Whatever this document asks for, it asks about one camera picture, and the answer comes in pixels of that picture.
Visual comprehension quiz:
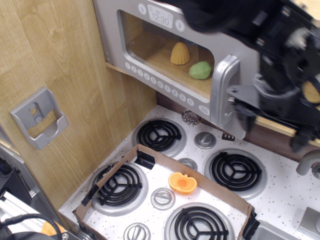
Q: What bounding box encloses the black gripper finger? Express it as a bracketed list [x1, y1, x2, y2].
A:
[234, 103, 258, 133]
[291, 126, 320, 153]

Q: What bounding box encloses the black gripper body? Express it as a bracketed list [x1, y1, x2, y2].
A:
[226, 4, 320, 130]

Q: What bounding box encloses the silver toy microwave door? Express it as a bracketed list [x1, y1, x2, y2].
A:
[93, 0, 260, 139]

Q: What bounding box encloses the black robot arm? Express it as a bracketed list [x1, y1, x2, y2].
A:
[169, 0, 320, 152]

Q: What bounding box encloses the wooden shelf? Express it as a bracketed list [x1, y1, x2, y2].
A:
[104, 61, 320, 148]

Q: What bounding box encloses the silver toy faucet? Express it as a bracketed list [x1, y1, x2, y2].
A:
[296, 150, 320, 180]

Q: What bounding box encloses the toy spatula hanging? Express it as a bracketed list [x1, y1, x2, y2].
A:
[221, 131, 236, 142]

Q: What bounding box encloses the silver knob back centre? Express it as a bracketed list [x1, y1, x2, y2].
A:
[194, 132, 217, 149]

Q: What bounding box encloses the black back-right stove burner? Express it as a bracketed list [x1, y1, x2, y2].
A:
[205, 150, 263, 192]

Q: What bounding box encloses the silver toy strainer spoon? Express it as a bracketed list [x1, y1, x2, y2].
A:
[181, 109, 202, 127]

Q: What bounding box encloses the green toy vegetable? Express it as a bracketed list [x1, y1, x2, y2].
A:
[189, 61, 212, 80]

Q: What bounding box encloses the silver knob middle small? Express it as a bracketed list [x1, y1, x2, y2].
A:
[178, 158, 198, 171]

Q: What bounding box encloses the silver toy sink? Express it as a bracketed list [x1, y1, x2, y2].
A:
[251, 207, 320, 240]

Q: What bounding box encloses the black back-left stove burner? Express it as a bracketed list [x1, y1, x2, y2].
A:
[135, 119, 183, 152]

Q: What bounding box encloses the yellow toy corn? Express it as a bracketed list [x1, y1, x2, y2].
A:
[170, 42, 190, 65]

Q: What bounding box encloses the orange toy pumpkin half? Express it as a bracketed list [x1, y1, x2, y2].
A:
[168, 172, 198, 195]

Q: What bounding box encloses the brown cardboard barrier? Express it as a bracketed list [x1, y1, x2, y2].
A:
[73, 145, 259, 240]

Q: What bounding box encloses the black front-right stove burner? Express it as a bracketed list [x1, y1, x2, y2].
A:
[170, 206, 231, 240]

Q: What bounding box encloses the black front-left stove burner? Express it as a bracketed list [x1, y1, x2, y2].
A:
[97, 164, 145, 207]

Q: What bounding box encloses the silver knob front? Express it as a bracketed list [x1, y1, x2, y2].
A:
[123, 222, 151, 240]

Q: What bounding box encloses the grey wall phone holder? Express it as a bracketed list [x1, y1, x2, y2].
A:
[9, 87, 69, 150]

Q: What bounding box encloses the black cable front left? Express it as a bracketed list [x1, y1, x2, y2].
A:
[0, 212, 63, 240]

